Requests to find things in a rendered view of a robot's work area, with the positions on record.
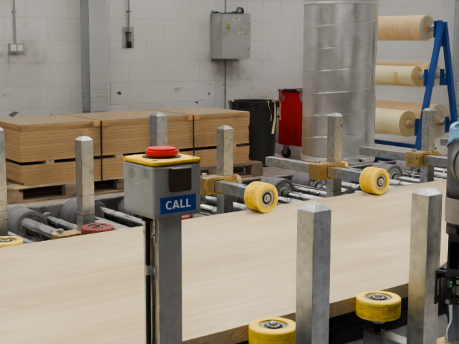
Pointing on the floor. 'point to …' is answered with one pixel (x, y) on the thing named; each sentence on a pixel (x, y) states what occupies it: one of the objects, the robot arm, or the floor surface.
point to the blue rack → (440, 31)
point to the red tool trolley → (290, 119)
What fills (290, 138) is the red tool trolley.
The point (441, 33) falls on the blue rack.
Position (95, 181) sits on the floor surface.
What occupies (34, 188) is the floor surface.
